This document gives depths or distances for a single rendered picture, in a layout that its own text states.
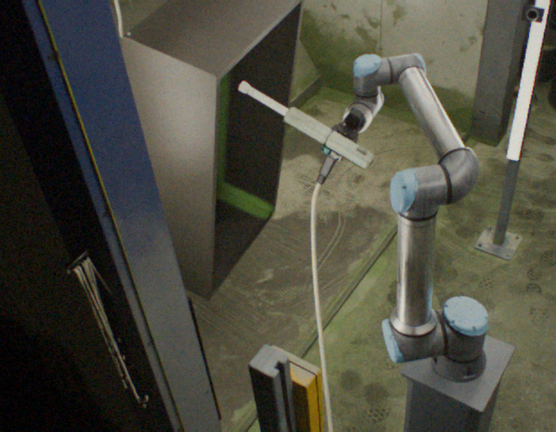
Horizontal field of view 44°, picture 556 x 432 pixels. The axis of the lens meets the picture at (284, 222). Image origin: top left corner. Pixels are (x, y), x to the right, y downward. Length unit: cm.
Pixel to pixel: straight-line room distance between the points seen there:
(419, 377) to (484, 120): 231
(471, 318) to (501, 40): 218
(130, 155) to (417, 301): 106
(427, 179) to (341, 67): 291
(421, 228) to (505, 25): 230
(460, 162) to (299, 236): 196
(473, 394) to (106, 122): 159
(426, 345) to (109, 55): 140
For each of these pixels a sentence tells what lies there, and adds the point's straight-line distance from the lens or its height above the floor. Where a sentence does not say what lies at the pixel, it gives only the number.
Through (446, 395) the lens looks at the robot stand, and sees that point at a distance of 248.
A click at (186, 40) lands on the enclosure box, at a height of 167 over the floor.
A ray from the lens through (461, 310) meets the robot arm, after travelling 235.
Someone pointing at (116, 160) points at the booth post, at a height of 184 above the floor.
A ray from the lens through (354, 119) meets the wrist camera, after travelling 224.
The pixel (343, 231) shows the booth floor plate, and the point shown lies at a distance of 383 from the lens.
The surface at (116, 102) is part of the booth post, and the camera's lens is 145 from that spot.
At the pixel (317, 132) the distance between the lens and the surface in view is 217.
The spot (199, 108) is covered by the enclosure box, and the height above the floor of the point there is 149.
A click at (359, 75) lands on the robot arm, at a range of 235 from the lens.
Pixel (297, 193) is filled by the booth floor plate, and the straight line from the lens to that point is 408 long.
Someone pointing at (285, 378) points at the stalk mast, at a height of 159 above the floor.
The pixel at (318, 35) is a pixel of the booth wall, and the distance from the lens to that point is 475.
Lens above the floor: 271
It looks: 43 degrees down
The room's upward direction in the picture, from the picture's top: 6 degrees counter-clockwise
